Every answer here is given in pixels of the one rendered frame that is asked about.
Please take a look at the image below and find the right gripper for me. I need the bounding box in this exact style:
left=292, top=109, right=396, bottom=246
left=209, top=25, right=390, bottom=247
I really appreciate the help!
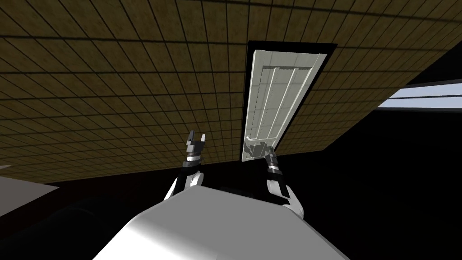
left=244, top=141, right=276, bottom=160

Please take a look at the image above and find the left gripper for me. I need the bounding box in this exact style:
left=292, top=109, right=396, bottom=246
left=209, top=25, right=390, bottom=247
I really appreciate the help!
left=185, top=130, right=206, bottom=156

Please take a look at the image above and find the white panelled door leaf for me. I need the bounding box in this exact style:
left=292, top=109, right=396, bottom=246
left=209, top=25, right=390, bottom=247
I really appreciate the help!
left=240, top=49, right=328, bottom=163

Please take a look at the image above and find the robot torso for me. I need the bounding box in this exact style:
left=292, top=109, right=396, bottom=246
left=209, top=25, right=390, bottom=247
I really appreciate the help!
left=92, top=184, right=351, bottom=260

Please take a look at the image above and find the bright window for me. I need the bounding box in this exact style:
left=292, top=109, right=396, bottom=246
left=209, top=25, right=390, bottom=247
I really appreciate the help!
left=376, top=81, right=462, bottom=111

